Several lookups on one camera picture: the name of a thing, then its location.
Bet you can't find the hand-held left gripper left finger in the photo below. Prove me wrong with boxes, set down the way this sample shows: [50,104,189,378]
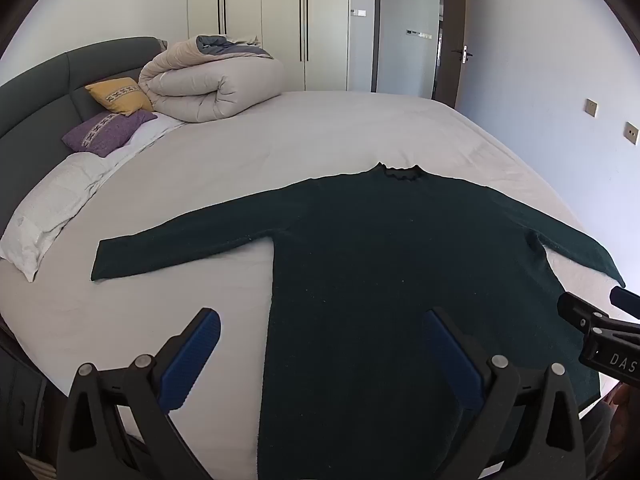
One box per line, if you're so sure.
[57,307,222,480]

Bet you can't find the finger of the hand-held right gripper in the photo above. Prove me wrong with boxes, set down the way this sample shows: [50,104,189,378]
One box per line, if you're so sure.
[557,291,611,332]
[610,286,640,320]

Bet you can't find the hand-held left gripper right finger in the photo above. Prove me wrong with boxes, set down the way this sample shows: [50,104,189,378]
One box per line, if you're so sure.
[422,307,587,480]

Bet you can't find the dark green sweater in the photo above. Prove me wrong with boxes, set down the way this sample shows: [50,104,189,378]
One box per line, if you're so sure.
[90,161,627,480]

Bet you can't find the white pillow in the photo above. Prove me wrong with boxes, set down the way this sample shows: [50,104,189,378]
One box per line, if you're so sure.
[0,112,186,283]

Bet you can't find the bed with white sheet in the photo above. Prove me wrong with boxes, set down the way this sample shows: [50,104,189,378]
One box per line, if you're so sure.
[0,90,628,480]

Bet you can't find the purple patterned cushion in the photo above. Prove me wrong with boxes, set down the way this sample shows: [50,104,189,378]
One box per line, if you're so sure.
[61,109,159,156]

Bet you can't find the yellow patterned cushion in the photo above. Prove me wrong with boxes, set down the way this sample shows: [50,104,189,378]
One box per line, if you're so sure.
[84,77,156,117]

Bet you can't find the folded beige duvet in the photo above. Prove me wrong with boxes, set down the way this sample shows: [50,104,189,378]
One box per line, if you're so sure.
[138,35,286,124]

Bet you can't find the brown wooden door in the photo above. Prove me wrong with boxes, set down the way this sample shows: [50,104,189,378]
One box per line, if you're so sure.
[433,0,472,109]

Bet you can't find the dark grey padded headboard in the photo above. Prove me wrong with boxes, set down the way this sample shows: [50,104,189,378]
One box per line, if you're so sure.
[0,36,168,241]

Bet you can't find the white wardrobe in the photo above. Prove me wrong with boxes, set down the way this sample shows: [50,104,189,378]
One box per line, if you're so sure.
[187,0,352,92]

